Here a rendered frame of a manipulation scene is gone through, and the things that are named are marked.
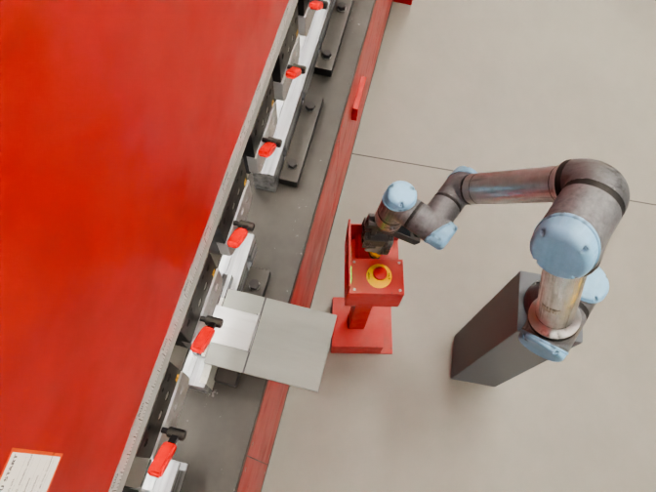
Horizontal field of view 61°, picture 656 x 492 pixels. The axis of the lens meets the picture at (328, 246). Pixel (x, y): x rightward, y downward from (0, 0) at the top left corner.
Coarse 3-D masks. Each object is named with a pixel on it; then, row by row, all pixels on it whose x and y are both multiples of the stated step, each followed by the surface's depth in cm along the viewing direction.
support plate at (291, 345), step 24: (264, 312) 130; (288, 312) 130; (312, 312) 130; (264, 336) 127; (288, 336) 128; (312, 336) 128; (216, 360) 125; (240, 360) 125; (264, 360) 125; (288, 360) 125; (312, 360) 126; (288, 384) 123; (312, 384) 124
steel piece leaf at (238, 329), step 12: (216, 312) 129; (228, 312) 129; (240, 312) 129; (228, 324) 128; (240, 324) 128; (252, 324) 128; (216, 336) 127; (228, 336) 127; (240, 336) 127; (252, 336) 125; (240, 348) 126
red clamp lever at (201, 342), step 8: (200, 320) 102; (208, 320) 101; (216, 320) 101; (208, 328) 99; (200, 336) 97; (208, 336) 97; (192, 344) 95; (200, 344) 95; (208, 344) 97; (200, 352) 95
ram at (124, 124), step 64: (0, 0) 36; (64, 0) 42; (128, 0) 52; (192, 0) 66; (256, 0) 91; (0, 64) 37; (64, 64) 44; (128, 64) 54; (192, 64) 71; (256, 64) 101; (0, 128) 39; (64, 128) 46; (128, 128) 58; (192, 128) 76; (0, 192) 40; (64, 192) 49; (128, 192) 61; (192, 192) 83; (0, 256) 42; (64, 256) 51; (128, 256) 65; (192, 256) 90; (0, 320) 44; (64, 320) 54; (128, 320) 70; (0, 384) 46; (64, 384) 57; (128, 384) 75; (0, 448) 48; (64, 448) 61
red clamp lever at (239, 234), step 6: (234, 222) 110; (240, 222) 109; (246, 222) 109; (240, 228) 106; (246, 228) 108; (252, 228) 109; (234, 234) 104; (240, 234) 104; (246, 234) 107; (228, 240) 102; (234, 240) 102; (240, 240) 103; (228, 246) 103; (234, 246) 102
